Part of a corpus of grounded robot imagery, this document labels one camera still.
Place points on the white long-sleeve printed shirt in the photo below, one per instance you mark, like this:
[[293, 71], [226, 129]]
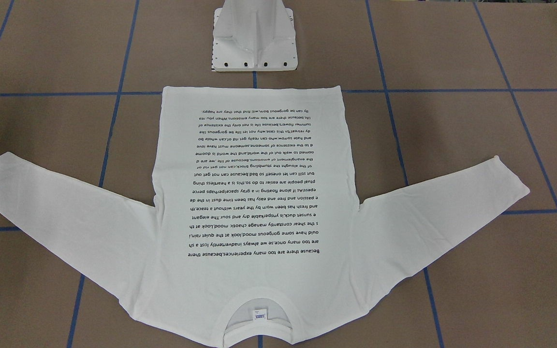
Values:
[[256, 227]]

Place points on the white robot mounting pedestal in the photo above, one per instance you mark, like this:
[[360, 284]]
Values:
[[254, 35]]

